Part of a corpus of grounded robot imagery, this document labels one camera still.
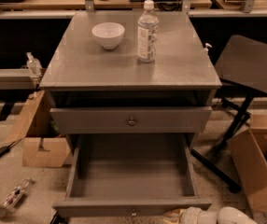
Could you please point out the black object on floor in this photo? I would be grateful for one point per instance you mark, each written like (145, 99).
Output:
(57, 219)

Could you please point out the cardboard box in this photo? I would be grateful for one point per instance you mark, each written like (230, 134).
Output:
(248, 150)
(42, 146)

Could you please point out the clear bottle on shelf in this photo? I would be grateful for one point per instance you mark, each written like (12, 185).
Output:
(34, 65)

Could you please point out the clear plastic water bottle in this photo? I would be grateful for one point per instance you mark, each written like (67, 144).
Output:
(148, 24)

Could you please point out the right cardboard box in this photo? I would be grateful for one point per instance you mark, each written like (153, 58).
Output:
(248, 150)

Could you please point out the grey wooden drawer cabinet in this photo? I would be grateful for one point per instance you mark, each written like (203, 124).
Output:
(82, 74)

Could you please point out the white ceramic bowl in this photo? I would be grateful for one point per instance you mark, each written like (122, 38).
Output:
(108, 34)

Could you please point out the grey drawer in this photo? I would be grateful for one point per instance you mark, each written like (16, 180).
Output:
(140, 174)
(189, 119)

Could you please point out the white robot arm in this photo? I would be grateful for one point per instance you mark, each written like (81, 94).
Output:
(229, 215)

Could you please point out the plastic bottle on floor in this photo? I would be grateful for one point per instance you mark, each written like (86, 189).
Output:
(14, 197)

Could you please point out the black folding side table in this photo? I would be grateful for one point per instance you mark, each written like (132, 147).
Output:
(242, 63)

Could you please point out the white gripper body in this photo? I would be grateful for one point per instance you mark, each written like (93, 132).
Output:
(191, 216)

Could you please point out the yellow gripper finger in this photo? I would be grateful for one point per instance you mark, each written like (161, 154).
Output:
(173, 216)

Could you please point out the small pump dispenser bottle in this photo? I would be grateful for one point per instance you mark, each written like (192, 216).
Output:
(207, 48)

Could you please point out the black power adapter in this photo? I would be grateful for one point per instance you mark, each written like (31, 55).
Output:
(6, 148)

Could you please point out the grey top drawer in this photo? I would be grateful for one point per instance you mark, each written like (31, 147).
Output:
(189, 119)

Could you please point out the left cardboard box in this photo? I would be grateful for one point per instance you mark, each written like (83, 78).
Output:
(42, 146)

